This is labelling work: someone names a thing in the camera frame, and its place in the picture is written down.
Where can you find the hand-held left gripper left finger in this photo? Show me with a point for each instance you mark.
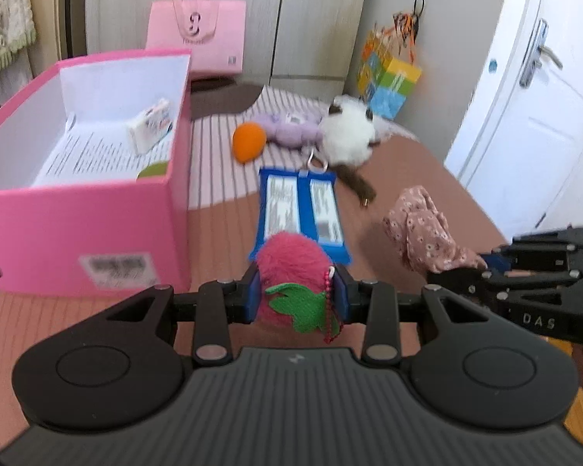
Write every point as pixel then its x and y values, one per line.
pixel 252 298

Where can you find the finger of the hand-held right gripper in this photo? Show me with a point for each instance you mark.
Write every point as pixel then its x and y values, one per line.
pixel 466 281
pixel 529 252

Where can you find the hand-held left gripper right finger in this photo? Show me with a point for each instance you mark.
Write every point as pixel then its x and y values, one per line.
pixel 340 296

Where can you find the pink fuzzy strawberry plush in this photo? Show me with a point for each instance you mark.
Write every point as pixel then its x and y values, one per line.
pixel 291 264

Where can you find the pink floral scrunchie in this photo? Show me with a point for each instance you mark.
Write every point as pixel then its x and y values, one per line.
pixel 425 233

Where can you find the white and brown plush cat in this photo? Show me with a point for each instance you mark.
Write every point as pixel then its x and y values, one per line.
pixel 345 131

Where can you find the pink cardboard box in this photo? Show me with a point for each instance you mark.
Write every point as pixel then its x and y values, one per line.
pixel 77 233

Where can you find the blue fabric pouch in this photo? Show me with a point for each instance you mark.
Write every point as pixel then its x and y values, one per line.
pixel 299 204

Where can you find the brown striped bed sheet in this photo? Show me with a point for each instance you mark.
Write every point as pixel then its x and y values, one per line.
pixel 223 189

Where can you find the white door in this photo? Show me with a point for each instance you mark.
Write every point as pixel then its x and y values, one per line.
pixel 539 131

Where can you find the orange plush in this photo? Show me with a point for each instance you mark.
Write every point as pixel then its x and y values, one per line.
pixel 248 143

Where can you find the green round plush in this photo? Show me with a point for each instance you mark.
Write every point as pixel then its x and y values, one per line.
pixel 153 171

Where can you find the purple plush toy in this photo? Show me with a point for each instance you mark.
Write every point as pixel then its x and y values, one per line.
pixel 289 128

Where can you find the small white carton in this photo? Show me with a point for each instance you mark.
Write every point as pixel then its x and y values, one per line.
pixel 148 126

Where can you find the colourful gift bag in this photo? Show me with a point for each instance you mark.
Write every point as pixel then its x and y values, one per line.
pixel 386 82

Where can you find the printed paper sheet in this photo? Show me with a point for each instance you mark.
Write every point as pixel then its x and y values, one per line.
pixel 87 155

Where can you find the orange ribbon bundle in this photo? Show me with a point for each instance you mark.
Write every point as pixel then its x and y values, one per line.
pixel 405 24

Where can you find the pink paper shopping bag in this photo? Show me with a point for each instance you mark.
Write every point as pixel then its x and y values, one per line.
pixel 199 34

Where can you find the beige wardrobe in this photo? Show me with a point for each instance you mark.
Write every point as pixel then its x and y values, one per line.
pixel 311 14

